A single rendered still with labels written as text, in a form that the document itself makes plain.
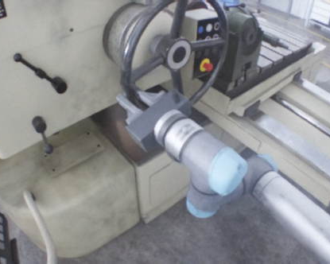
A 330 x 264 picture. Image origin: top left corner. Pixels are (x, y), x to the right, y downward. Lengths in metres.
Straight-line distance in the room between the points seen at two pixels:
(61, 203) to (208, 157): 0.90
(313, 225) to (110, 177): 0.99
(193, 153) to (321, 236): 0.28
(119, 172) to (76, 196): 0.25
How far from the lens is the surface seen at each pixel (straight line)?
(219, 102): 1.20
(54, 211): 1.22
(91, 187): 1.23
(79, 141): 1.41
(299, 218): 0.48
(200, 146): 0.44
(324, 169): 1.36
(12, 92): 0.73
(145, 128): 0.50
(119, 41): 0.69
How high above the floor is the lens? 1.58
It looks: 43 degrees down
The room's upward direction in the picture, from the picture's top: 2 degrees clockwise
